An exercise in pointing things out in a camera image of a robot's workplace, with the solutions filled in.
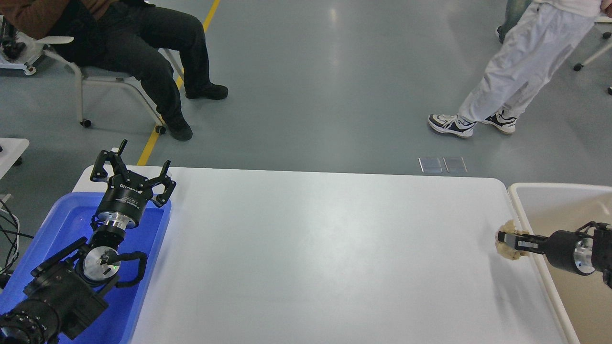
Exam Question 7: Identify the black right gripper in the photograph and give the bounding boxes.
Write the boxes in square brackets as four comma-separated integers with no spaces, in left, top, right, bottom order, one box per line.
[497,231,595,276]

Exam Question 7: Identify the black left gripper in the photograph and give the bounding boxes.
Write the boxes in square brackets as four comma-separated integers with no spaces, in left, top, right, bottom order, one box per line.
[90,140,177,231]

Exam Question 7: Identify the brown paper ball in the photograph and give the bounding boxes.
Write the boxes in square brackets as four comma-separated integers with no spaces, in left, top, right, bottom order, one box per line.
[495,219,530,260]

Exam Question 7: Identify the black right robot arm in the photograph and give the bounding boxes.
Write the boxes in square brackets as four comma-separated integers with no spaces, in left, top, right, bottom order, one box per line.
[495,221,612,287]

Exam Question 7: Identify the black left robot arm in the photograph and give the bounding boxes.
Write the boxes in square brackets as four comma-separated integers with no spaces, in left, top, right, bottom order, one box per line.
[1,140,176,344]

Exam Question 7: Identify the blue plastic bin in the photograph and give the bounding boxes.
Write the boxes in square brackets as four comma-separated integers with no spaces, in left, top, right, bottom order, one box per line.
[0,192,172,344]

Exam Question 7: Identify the beige plastic bin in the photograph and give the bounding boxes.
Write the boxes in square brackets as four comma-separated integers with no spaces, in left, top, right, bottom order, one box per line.
[508,183,612,344]

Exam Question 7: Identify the right metal floor plate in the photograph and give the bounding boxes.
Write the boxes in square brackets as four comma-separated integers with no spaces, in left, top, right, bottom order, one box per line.
[442,157,468,173]

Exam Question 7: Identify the metal floor plate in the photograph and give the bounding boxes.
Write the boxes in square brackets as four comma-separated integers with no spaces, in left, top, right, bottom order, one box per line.
[442,157,468,173]
[419,157,444,173]

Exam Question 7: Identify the white rolling chair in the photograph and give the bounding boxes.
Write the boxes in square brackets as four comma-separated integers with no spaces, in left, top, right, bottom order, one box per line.
[33,36,166,135]

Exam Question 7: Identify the white side table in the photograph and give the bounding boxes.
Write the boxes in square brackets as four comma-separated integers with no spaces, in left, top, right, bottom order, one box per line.
[0,138,29,179]

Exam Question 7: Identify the left metal floor plate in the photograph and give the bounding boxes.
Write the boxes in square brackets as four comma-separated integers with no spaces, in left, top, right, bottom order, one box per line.
[419,157,444,173]

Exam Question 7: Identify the seated person dark trousers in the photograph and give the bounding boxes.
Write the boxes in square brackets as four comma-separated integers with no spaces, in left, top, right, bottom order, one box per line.
[0,0,228,141]

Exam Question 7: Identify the white cart base left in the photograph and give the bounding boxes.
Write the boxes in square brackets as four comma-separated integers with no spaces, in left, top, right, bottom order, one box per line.
[0,17,44,76]

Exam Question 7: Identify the white chair legs right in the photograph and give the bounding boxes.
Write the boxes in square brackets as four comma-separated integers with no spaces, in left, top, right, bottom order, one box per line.
[573,14,612,96]

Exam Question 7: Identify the person in white trousers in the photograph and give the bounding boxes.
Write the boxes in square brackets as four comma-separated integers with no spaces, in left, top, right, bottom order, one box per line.
[428,0,611,138]

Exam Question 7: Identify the person in faded jeans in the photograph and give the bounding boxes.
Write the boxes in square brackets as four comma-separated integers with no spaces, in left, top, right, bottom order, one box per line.
[496,0,531,44]

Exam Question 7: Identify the black cables at left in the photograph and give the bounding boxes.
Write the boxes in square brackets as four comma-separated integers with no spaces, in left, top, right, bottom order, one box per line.
[0,198,35,278]

